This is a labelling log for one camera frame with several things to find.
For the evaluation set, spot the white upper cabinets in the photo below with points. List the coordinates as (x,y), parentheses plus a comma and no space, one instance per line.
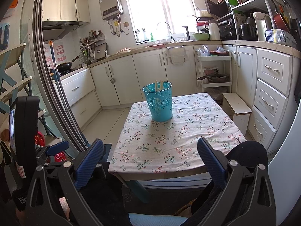
(68,7)

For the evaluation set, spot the floral tablecloth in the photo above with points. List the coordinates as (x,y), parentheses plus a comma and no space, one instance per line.
(176,134)

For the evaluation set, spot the range hood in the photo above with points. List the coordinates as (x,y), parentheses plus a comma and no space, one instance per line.
(58,28)

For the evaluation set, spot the white electric water boiler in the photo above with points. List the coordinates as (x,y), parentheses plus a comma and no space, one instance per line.
(262,27)

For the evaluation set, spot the red printed bag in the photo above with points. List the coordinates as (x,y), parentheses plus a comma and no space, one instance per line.
(60,157)
(39,139)

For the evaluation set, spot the white folding shelf rack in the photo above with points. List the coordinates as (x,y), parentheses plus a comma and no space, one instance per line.
(14,51)

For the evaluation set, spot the kitchen window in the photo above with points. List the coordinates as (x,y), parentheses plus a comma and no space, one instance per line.
(160,9)

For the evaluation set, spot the black wok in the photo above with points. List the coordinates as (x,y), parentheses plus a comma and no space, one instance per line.
(64,67)

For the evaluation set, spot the white trolley cart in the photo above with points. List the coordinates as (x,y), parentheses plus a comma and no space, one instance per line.
(214,58)

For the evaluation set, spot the white thermos jug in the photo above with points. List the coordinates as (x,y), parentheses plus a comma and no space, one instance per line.
(214,31)

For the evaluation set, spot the pile of wooden chopsticks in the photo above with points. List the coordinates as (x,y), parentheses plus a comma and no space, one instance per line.
(156,86)

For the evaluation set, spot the white countertop shelf rack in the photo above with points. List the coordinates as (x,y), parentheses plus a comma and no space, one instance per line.
(249,3)

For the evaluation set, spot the teal perforated plastic basket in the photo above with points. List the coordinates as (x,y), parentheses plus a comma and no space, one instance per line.
(160,108)

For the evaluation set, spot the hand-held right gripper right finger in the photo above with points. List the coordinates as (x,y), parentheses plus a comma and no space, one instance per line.
(211,162)

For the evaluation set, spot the white step stool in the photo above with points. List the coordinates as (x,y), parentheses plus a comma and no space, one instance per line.
(237,106)

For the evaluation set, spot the black toaster oven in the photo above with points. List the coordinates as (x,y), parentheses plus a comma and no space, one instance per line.
(228,30)

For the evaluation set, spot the green cutting board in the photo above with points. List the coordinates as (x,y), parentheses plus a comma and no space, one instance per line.
(232,0)

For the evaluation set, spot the chrome sink faucet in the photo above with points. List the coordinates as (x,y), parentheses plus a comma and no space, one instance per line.
(168,28)

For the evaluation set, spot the white gas water heater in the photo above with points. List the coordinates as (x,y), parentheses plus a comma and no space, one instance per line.
(110,4)

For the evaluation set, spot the wall socket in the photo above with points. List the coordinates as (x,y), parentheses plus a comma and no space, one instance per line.
(126,24)

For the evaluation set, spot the black microwave oven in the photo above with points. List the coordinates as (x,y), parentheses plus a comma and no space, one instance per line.
(216,8)

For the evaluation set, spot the red frying pan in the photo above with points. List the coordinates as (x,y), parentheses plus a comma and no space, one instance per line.
(281,20)

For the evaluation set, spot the green bowl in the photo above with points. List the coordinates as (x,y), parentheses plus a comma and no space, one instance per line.
(201,37)

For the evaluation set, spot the green dish soap bottle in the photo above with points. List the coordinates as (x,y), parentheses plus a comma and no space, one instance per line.
(152,36)

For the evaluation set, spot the white kitchen base cabinets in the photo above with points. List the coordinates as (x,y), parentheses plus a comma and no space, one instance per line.
(145,75)

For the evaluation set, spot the white hanging bag holder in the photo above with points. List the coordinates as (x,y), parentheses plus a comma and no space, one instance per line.
(176,55)

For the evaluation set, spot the stack of pots and bowls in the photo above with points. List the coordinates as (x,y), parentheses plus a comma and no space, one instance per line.
(203,21)

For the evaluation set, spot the blue chair cushion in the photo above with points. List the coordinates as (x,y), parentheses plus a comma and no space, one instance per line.
(155,220)

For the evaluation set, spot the black rice cooker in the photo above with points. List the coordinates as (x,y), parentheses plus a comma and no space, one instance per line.
(248,30)

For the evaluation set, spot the wall utensil rack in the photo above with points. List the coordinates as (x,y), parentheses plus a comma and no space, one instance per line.
(90,49)

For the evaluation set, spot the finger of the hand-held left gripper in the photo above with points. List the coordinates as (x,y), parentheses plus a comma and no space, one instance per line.
(57,147)

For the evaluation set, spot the lidded cooking pot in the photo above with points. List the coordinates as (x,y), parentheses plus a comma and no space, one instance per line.
(216,77)

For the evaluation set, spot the blue snack bag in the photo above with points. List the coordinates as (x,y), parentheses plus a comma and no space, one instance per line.
(279,37)

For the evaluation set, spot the grey sliding door frame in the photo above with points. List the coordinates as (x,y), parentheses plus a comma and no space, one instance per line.
(42,51)

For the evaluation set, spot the white plate with food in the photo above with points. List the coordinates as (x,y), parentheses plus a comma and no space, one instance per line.
(124,50)

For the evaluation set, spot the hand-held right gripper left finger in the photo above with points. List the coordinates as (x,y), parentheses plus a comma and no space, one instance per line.
(90,163)

